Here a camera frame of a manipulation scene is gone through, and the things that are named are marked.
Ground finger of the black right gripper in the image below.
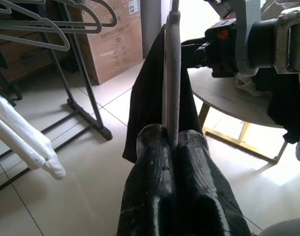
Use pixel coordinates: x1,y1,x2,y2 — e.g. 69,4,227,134
180,38,208,50

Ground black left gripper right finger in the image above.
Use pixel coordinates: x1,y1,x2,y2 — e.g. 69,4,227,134
176,129,253,236

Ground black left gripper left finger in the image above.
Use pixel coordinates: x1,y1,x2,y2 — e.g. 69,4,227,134
117,123,177,236

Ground grey velvet clothes hanger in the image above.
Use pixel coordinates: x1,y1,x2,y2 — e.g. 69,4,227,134
0,0,118,28
0,18,71,52
0,4,103,34
161,0,182,148

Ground white garment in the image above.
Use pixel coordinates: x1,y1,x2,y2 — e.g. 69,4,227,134
235,72,273,98

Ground black shirt with blue print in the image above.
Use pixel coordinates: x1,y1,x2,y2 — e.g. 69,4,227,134
122,24,205,164

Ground round white table gold legs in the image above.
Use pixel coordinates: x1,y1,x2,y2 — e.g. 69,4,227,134
189,67,298,164

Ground wrapped brown cardboard box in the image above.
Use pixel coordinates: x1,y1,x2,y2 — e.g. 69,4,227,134
82,0,143,86

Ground plain black garment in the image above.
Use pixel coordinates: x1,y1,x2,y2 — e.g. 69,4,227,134
253,68,300,145

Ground black clothes rack silver rod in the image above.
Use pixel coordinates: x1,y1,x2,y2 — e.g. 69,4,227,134
0,0,114,197

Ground long white hung shirt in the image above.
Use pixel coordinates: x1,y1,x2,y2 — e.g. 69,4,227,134
0,90,66,180

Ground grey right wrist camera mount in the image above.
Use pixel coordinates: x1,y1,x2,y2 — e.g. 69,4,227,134
206,0,263,77

